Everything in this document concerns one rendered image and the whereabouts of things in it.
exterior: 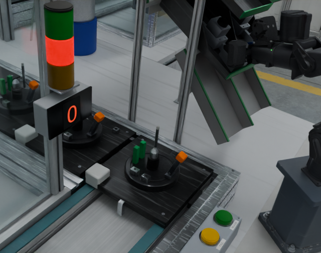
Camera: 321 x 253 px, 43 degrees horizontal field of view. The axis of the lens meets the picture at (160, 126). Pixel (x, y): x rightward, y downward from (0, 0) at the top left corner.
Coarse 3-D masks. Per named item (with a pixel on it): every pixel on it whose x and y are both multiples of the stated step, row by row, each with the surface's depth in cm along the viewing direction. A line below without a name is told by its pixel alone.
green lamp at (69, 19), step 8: (48, 16) 69; (56, 16) 68; (64, 16) 69; (72, 16) 70; (48, 24) 69; (56, 24) 69; (64, 24) 69; (72, 24) 71; (48, 32) 70; (56, 32) 70; (64, 32) 70; (72, 32) 72
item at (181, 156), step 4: (172, 152) 96; (176, 152) 97; (180, 152) 95; (176, 156) 96; (180, 156) 94; (184, 156) 95; (176, 160) 96; (180, 160) 95; (184, 160) 95; (176, 164) 97; (172, 168) 98; (176, 168) 98; (168, 172) 99; (172, 172) 98
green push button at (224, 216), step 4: (216, 212) 95; (220, 212) 95; (224, 212) 95; (228, 212) 95; (216, 216) 94; (220, 216) 94; (224, 216) 94; (228, 216) 94; (232, 216) 94; (216, 220) 94; (220, 220) 93; (224, 220) 93; (228, 220) 93; (224, 224) 93; (228, 224) 93
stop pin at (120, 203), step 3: (120, 201) 95; (123, 201) 95; (120, 204) 95; (123, 204) 95; (117, 207) 96; (120, 207) 95; (123, 207) 96; (117, 210) 96; (120, 210) 96; (123, 210) 96; (117, 213) 97; (120, 213) 96; (123, 213) 97
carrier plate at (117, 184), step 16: (128, 144) 113; (160, 144) 114; (112, 160) 106; (192, 160) 110; (112, 176) 101; (192, 176) 104; (208, 176) 106; (112, 192) 97; (128, 192) 97; (144, 192) 98; (160, 192) 98; (176, 192) 99; (192, 192) 100; (144, 208) 93; (160, 208) 94; (176, 208) 94; (160, 224) 91
